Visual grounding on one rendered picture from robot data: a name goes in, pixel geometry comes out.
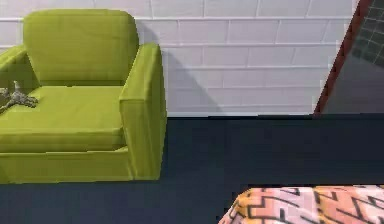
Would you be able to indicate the green armchair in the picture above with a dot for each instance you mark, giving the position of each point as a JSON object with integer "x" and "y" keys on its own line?
{"x": 76, "y": 113}

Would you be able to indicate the pink orange patterned ottoman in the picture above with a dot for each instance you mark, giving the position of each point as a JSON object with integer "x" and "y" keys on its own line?
{"x": 310, "y": 206}

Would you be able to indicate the red brown door frame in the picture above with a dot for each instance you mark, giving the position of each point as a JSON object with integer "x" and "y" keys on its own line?
{"x": 340, "y": 56}

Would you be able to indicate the grey twisted figurine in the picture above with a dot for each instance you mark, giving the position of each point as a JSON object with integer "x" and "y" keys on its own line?
{"x": 18, "y": 98}

